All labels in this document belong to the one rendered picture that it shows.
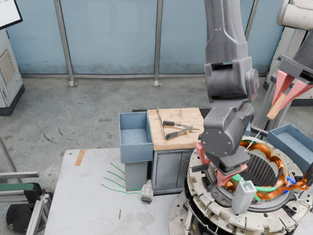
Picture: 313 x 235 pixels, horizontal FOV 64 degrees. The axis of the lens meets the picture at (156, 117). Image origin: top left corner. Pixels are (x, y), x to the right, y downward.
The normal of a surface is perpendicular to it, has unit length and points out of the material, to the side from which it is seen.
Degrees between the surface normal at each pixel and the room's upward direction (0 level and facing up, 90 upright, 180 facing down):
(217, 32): 76
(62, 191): 0
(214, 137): 87
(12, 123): 0
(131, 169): 90
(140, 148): 90
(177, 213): 0
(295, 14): 100
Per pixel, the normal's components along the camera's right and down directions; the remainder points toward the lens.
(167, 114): 0.05, -0.77
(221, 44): -0.58, 0.30
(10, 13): 0.93, 0.18
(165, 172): 0.14, 0.63
